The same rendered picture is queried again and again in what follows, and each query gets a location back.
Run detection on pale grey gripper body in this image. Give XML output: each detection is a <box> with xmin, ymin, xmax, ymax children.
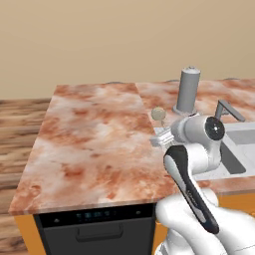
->
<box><xmin>149</xmin><ymin>128</ymin><xmax>172</xmax><ymax>149</ymax></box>

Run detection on grey sink tap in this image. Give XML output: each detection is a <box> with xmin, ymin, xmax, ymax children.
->
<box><xmin>214</xmin><ymin>100</ymin><xmax>247</xmax><ymax>123</ymax></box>

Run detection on grey kitchen sink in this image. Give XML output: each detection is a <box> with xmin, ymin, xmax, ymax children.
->
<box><xmin>193</xmin><ymin>121</ymin><xmax>255</xmax><ymax>182</ymax></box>

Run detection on orange cabinet panel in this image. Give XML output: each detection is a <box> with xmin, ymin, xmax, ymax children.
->
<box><xmin>13</xmin><ymin>213</ymin><xmax>47</xmax><ymax>255</ymax></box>

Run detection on grey cylinder dispenser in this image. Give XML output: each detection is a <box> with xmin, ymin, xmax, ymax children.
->
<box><xmin>171</xmin><ymin>66</ymin><xmax>202</xmax><ymax>116</ymax></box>

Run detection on black dishwasher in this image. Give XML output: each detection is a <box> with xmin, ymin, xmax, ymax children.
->
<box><xmin>33</xmin><ymin>202</ymin><xmax>157</xmax><ymax>255</ymax></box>

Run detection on black dishwasher handle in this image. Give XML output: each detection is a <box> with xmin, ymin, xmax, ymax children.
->
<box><xmin>75</xmin><ymin>222</ymin><xmax>125</xmax><ymax>243</ymax></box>

